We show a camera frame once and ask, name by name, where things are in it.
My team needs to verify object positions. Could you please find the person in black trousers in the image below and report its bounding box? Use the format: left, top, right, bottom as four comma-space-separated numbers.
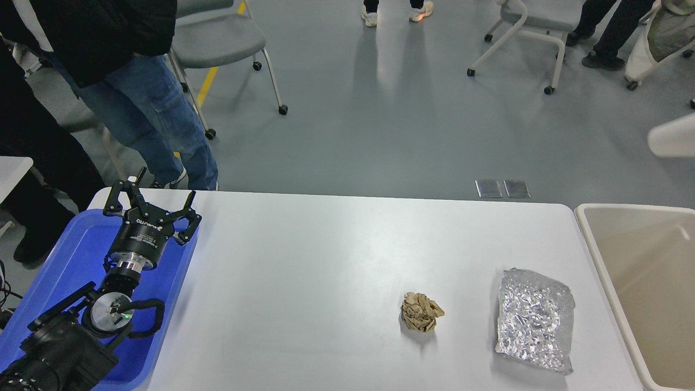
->
361, 0, 435, 28

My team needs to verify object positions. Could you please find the person far upper right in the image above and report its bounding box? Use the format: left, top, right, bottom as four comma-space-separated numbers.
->
565, 1, 654, 71

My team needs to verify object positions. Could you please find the grey chair far left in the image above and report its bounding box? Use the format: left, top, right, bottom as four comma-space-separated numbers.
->
24, 67, 127, 179

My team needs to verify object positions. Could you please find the grey chair centre left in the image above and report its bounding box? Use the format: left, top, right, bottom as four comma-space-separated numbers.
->
167, 1, 288, 140

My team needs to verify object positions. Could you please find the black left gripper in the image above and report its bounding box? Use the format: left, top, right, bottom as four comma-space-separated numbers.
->
102, 167, 203, 271

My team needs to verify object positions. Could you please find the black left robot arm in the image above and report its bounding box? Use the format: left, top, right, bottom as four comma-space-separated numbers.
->
2, 168, 202, 390

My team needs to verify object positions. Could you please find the crinkled silver foil bag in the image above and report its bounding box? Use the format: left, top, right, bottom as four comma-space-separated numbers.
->
495, 268, 576, 376

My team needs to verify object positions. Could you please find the metal floor plate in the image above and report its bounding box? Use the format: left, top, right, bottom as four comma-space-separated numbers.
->
503, 180, 531, 199
475, 180, 502, 199

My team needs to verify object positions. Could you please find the white chair with coat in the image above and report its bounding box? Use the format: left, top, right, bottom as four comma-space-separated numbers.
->
624, 1, 694, 91

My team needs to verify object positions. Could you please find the right metal floor plate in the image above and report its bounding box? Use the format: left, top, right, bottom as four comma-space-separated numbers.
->
503, 180, 531, 199

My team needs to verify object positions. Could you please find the person in blue jeans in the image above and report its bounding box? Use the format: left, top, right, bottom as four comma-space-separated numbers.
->
2, 1, 218, 191

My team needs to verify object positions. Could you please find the white side table left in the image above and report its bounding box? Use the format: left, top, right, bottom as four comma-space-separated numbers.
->
1, 156, 33, 203

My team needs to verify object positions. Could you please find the grey chair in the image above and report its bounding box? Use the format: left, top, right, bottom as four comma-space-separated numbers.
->
167, 1, 288, 140
466, 1, 584, 96
24, 67, 127, 179

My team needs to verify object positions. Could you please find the crumpled brown paper ball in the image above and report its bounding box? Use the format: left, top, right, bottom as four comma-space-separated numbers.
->
400, 292, 445, 332

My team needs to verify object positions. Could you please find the left metal floor plate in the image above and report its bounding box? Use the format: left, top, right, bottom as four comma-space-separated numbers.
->
475, 180, 502, 199

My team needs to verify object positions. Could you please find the blue plastic tray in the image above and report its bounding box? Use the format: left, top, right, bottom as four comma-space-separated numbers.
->
1, 210, 198, 390

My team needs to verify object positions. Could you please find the beige plastic bin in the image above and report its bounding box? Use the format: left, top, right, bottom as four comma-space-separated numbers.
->
575, 204, 694, 390

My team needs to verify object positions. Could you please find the grey chair upper right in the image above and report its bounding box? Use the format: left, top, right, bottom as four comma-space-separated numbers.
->
466, 1, 584, 96

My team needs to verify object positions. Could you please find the person in black left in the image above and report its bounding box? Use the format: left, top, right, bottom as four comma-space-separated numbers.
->
1, 45, 105, 267

